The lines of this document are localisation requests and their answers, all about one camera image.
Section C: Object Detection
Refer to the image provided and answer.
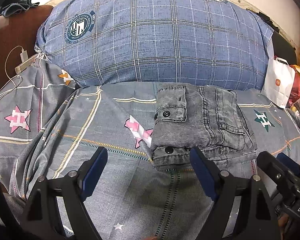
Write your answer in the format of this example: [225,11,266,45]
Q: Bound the red plastic bag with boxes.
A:
[287,64,300,108]

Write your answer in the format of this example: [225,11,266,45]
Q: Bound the dark teal cloth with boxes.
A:
[0,0,40,18]

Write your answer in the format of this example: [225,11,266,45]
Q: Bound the blue plaid pillow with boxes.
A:
[34,0,273,90]

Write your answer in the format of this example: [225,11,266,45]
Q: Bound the white paper shopping bag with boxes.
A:
[261,57,295,109]

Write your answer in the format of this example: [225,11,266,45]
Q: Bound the grey star-pattern bedsheet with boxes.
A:
[0,59,300,239]

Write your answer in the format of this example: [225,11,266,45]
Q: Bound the grey denim pants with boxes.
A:
[151,83,257,170]

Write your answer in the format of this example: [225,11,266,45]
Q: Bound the brown wooden headboard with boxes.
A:
[0,5,53,89]

